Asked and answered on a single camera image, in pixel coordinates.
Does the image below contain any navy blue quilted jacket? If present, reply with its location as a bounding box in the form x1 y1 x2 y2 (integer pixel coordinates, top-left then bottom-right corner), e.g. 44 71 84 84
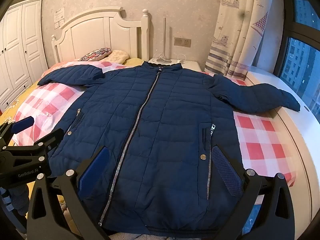
37 61 301 238

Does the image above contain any red white checked blanket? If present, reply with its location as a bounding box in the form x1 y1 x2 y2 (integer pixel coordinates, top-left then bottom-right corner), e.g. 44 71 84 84
12 61 298 188

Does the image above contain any white window ledge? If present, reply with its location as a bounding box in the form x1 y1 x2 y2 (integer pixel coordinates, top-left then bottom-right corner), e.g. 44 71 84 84
246 66 320 180

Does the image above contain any white charger cable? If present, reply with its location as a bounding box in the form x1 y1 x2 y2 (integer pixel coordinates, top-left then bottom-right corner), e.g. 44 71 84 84
153 52 192 64

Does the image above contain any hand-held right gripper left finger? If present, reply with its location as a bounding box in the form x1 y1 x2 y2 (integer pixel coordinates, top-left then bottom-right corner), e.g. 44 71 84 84
26 146 110 240

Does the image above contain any wall socket panel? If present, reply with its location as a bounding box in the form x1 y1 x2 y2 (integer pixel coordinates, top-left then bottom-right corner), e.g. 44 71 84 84
174 37 192 47

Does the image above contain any embroidered floral pillow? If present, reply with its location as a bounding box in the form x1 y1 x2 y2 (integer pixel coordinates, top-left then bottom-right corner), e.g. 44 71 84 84
79 47 113 62

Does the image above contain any cream fluffy pillow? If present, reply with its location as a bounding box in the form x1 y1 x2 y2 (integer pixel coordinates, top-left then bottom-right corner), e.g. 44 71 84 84
104 50 130 64

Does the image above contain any white wardrobe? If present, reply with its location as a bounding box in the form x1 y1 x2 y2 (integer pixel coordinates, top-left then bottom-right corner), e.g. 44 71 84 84
0 0 48 112

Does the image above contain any blue storage box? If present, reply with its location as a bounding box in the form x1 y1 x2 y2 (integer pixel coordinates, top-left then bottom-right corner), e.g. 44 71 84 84
246 202 263 240

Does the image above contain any white nightstand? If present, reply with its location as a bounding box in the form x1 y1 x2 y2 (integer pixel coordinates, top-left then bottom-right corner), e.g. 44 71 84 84
149 59 202 73

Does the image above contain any white pole lamp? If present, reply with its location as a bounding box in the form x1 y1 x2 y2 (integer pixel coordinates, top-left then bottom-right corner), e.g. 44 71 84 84
152 17 173 64

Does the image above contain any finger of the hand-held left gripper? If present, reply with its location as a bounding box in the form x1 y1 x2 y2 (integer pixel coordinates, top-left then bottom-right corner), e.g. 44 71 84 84
15 128 65 165
0 116 35 147

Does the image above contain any white wooden headboard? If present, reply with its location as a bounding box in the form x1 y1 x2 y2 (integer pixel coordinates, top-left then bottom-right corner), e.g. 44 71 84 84
51 7 150 63

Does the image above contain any paper wall notice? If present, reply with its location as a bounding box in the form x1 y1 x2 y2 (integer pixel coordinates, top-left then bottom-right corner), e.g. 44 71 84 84
54 7 66 22

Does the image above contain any ship print curtain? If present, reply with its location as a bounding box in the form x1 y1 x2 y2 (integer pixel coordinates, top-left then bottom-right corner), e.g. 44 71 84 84
204 0 277 80

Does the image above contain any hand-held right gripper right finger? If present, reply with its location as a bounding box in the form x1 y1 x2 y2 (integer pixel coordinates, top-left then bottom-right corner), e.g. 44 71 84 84
211 145 295 240

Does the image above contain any dark framed window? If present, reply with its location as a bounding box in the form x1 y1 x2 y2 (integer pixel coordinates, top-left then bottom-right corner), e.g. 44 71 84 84
274 0 320 113

